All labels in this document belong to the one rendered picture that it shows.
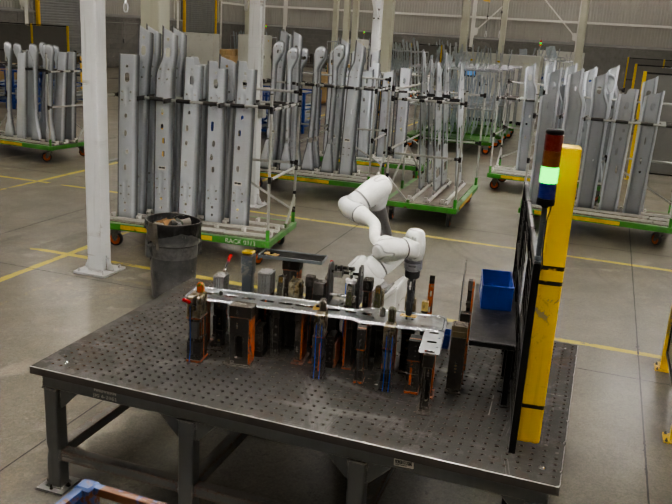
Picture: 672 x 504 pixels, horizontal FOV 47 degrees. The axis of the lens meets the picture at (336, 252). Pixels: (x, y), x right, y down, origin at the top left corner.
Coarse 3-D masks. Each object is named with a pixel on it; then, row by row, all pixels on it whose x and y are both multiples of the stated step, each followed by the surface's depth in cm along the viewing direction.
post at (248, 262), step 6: (246, 258) 437; (252, 258) 437; (246, 264) 438; (252, 264) 438; (246, 270) 439; (252, 270) 439; (246, 276) 441; (252, 276) 442; (246, 282) 442; (252, 282) 444; (246, 288) 443; (252, 288) 445
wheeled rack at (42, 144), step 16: (0, 64) 1344; (16, 64) 1365; (48, 96) 1255; (48, 112) 1262; (16, 144) 1301; (32, 144) 1288; (48, 144) 1289; (64, 144) 1304; (80, 144) 1337; (48, 160) 1292
